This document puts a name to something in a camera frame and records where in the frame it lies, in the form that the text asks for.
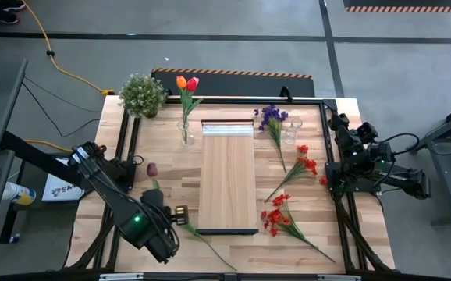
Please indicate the red artificial tulip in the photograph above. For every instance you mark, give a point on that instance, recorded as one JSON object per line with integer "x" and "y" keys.
{"x": 192, "y": 84}

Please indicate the wooden shelf black legs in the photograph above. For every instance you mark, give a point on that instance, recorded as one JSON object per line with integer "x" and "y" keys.
{"x": 227, "y": 175}

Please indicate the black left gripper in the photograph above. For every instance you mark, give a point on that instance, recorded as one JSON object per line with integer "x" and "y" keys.
{"x": 163, "y": 218}

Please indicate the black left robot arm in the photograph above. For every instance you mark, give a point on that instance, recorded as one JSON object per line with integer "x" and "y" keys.
{"x": 124, "y": 218}

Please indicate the silver metal bracket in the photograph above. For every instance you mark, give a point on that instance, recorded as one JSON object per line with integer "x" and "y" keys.
{"x": 338, "y": 278}
{"x": 122, "y": 277}

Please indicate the clear glass vase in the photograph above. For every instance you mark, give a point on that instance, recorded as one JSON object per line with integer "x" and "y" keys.
{"x": 186, "y": 136}
{"x": 291, "y": 134}

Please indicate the black metal rig frame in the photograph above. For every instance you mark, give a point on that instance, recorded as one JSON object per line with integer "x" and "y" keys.
{"x": 249, "y": 101}

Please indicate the yellow artificial tulip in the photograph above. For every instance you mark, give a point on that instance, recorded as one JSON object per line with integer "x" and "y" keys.
{"x": 193, "y": 232}

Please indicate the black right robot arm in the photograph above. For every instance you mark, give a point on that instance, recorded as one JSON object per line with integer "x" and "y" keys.
{"x": 401, "y": 177}

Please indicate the black hazard-striped floor mat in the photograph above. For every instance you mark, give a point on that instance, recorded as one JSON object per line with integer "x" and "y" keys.
{"x": 405, "y": 8}
{"x": 229, "y": 84}

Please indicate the red artificial flower bunch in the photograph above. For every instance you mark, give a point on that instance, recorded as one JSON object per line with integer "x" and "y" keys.
{"x": 274, "y": 215}
{"x": 302, "y": 149}

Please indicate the dark grey metal table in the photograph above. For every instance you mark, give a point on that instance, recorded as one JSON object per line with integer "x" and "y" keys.
{"x": 448, "y": 175}

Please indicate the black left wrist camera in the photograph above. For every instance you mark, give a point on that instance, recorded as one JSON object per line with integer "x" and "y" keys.
{"x": 153, "y": 197}

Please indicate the potted green plant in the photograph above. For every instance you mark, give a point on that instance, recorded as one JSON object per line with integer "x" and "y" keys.
{"x": 141, "y": 95}

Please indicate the white printed box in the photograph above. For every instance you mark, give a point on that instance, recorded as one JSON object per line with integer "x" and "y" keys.
{"x": 59, "y": 191}

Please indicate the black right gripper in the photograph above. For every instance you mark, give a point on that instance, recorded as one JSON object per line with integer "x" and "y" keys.
{"x": 352, "y": 154}

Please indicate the white yellow spray can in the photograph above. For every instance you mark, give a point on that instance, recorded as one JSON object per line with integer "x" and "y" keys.
{"x": 18, "y": 194}

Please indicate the black clamp knob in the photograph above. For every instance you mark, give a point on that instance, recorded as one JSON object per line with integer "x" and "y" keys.
{"x": 286, "y": 93}

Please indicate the person's shoe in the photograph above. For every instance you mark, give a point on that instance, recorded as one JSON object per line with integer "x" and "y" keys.
{"x": 3, "y": 17}
{"x": 13, "y": 6}

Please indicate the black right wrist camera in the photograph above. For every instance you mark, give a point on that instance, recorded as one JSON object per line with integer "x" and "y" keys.
{"x": 366, "y": 132}

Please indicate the orange artificial tulip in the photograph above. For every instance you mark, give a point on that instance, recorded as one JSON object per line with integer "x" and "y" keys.
{"x": 181, "y": 82}

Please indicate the dark purple artificial tulip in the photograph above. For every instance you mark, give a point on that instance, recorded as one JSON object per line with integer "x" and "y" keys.
{"x": 152, "y": 169}

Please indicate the purple artificial flower bunch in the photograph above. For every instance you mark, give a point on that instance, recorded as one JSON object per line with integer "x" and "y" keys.
{"x": 273, "y": 114}

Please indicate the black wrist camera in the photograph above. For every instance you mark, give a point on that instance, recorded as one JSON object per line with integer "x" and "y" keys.
{"x": 153, "y": 197}
{"x": 366, "y": 132}

